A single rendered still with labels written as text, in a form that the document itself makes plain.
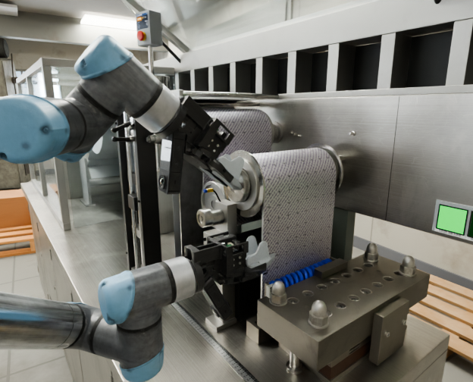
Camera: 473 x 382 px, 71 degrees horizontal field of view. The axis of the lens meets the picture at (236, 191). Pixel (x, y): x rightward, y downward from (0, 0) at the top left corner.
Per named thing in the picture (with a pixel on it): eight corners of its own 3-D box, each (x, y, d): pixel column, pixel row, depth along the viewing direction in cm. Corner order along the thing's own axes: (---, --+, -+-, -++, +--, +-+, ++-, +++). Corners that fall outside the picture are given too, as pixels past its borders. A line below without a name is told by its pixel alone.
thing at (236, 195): (222, 167, 75) (242, 167, 68) (230, 167, 76) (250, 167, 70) (226, 201, 75) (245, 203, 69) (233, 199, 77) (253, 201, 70)
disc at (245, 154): (223, 210, 80) (221, 148, 77) (225, 209, 81) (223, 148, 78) (264, 224, 69) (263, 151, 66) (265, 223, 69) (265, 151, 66)
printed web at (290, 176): (182, 270, 107) (175, 108, 95) (240, 252, 121) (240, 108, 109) (261, 334, 77) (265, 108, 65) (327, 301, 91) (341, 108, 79)
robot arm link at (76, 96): (8, 135, 46) (60, 75, 44) (47, 129, 57) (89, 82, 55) (56, 174, 47) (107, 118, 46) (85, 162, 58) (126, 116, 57)
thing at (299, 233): (260, 287, 75) (261, 208, 70) (328, 260, 88) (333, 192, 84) (261, 288, 74) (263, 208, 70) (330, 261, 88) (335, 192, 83)
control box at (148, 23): (133, 45, 109) (130, 11, 106) (149, 48, 114) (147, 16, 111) (146, 42, 105) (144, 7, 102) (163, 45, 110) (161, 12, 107)
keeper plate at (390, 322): (368, 360, 68) (374, 312, 66) (394, 340, 74) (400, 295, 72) (380, 367, 66) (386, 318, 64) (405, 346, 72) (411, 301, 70)
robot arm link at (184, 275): (177, 311, 57) (158, 290, 64) (200, 302, 60) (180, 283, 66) (175, 270, 56) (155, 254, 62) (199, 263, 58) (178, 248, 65)
